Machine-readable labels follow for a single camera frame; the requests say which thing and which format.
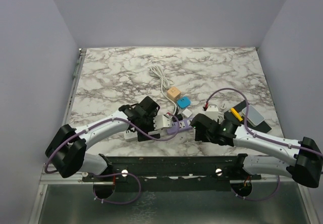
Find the blue charger plug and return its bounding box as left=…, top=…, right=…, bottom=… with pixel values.
left=177, top=96, right=191, bottom=109

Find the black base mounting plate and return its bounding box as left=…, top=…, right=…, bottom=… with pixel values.
left=82, top=154, right=260, bottom=192

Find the aluminium frame rail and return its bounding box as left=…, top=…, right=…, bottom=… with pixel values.
left=38, top=48, right=94, bottom=184

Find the yellow marker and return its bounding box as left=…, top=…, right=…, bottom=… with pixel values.
left=230, top=108, right=244, bottom=122

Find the white power cord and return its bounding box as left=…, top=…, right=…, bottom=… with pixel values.
left=148, top=66, right=179, bottom=115

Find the purple strip white cord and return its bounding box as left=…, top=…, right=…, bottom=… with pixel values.
left=217, top=102, right=229, bottom=120

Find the beige cube socket adapter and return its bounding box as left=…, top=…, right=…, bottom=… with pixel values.
left=167, top=87, right=181, bottom=101

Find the white power strip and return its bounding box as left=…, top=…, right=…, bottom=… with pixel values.
left=124, top=130, right=138, bottom=142

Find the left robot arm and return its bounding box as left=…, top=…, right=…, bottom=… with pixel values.
left=45, top=96, right=160, bottom=181

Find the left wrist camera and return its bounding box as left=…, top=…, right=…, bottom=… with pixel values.
left=153, top=115, right=172, bottom=130

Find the grey rectangular block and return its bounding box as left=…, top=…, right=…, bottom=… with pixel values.
left=247, top=105, right=265, bottom=127

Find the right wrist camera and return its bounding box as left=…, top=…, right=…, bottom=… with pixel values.
left=203, top=104, right=219, bottom=121

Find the purple power strip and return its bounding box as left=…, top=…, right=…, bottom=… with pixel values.
left=166, top=118, right=193, bottom=136

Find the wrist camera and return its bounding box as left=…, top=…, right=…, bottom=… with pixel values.
left=203, top=104, right=219, bottom=121
left=153, top=115, right=172, bottom=130

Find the black charger with cable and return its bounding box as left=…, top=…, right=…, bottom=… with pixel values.
left=165, top=113, right=183, bottom=122

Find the black flat pad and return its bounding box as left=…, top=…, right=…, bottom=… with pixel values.
left=224, top=101, right=272, bottom=133

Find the small white charger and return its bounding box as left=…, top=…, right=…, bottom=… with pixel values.
left=182, top=108, right=193, bottom=118

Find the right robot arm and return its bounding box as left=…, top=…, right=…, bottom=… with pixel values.
left=191, top=114, right=322, bottom=188

